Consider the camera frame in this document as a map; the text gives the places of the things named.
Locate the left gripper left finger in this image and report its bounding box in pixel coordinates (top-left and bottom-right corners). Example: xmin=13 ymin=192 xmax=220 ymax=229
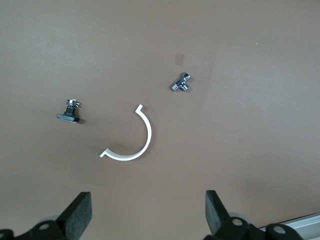
xmin=0 ymin=191 xmax=93 ymax=240

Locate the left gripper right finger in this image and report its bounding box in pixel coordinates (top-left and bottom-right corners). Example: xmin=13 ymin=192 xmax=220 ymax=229
xmin=203 ymin=190 xmax=305 ymax=240

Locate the white drawer cabinet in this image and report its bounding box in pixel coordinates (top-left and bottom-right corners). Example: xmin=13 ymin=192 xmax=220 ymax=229
xmin=258 ymin=212 xmax=320 ymax=240

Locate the white semicircular pipe clamp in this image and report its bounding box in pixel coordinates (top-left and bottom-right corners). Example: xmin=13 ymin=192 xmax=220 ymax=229
xmin=99 ymin=103 xmax=153 ymax=162

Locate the small black green component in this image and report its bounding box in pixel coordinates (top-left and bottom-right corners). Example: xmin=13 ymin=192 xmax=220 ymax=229
xmin=169 ymin=71 xmax=192 ymax=92

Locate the black rocker switch component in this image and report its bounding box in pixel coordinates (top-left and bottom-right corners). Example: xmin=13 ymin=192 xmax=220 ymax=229
xmin=56 ymin=98 xmax=85 ymax=125

